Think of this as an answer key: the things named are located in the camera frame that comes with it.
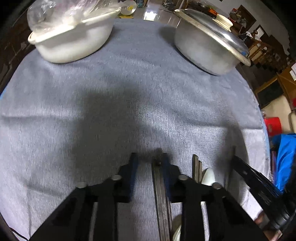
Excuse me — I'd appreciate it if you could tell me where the white ceramic spoon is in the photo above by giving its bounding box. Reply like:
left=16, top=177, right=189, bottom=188
left=201, top=168, right=216, bottom=186
left=171, top=214, right=182, bottom=241

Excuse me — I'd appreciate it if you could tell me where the blue jacket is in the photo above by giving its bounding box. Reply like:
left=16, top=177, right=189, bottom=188
left=271, top=133, right=295, bottom=192

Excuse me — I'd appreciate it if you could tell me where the beige sofa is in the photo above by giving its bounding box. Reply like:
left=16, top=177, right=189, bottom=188
left=262, top=95, right=295, bottom=133

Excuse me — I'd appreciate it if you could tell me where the grey table cloth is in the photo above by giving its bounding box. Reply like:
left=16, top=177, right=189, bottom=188
left=1, top=20, right=270, bottom=240

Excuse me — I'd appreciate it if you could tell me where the metal pot with lid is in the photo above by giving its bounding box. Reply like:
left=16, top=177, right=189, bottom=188
left=174, top=9, right=251, bottom=76

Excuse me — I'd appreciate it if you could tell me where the white bowl with plastic bag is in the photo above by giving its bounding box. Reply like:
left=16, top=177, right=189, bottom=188
left=28, top=1, right=122, bottom=64

